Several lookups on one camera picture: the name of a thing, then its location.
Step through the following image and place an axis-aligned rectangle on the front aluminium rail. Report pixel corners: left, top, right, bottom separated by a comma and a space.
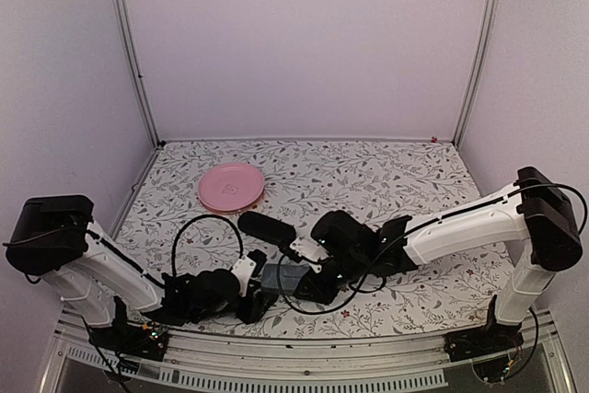
40, 309, 577, 392

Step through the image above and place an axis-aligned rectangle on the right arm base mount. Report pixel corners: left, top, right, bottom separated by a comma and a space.
444, 295, 524, 362

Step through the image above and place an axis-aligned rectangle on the left aluminium frame post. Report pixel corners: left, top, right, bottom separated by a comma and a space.
112, 0, 162, 148

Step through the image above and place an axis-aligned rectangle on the right aluminium frame post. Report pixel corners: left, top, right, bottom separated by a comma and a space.
452, 0, 499, 151

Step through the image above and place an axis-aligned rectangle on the pink round plate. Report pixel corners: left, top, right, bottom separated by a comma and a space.
198, 163, 265, 214

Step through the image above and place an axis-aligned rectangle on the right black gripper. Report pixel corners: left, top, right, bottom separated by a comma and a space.
293, 251, 368, 306

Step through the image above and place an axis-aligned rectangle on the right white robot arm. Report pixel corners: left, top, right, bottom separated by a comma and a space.
294, 167, 588, 353

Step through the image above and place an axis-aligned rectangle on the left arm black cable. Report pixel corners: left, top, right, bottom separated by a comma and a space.
169, 215, 245, 279

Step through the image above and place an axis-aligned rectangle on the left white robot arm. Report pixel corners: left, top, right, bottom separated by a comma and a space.
4, 195, 277, 351

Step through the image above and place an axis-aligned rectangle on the aluminium frame post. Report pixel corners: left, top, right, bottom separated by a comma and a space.
452, 0, 499, 151
112, 0, 162, 148

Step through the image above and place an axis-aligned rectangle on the grey marbled glasses case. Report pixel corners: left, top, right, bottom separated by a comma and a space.
260, 264, 309, 295

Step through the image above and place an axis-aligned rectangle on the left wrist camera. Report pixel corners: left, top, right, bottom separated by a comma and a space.
230, 249, 267, 297

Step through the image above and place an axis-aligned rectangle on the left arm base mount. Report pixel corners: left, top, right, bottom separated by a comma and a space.
88, 296, 168, 362

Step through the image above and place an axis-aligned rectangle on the black beige glasses case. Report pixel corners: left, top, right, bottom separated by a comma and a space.
237, 211, 296, 247

